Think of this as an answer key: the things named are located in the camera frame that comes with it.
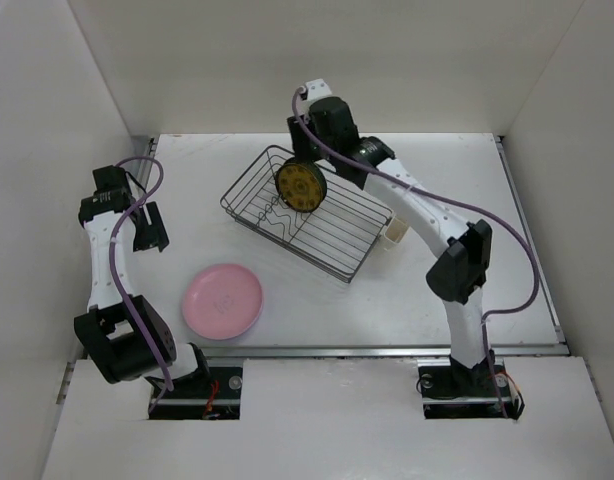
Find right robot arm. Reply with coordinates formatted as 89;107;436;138
277;91;493;394

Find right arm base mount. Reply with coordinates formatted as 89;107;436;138
416;357;525;420

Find black wire dish rack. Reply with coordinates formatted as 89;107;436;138
220;145;393;283

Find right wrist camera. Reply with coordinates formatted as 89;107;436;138
300;78;332;103

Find pink plate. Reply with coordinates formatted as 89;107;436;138
182;263;264;341

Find beige cutlery holder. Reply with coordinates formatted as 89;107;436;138
383;216;409;250

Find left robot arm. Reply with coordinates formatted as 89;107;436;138
74;165;211;397

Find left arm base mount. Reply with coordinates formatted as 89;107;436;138
145;344;244;421

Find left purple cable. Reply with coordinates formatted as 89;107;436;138
109;156;176;415

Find aluminium front rail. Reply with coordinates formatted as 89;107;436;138
202;343;571;359

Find yellow black plate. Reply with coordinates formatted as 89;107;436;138
274;157;327;213

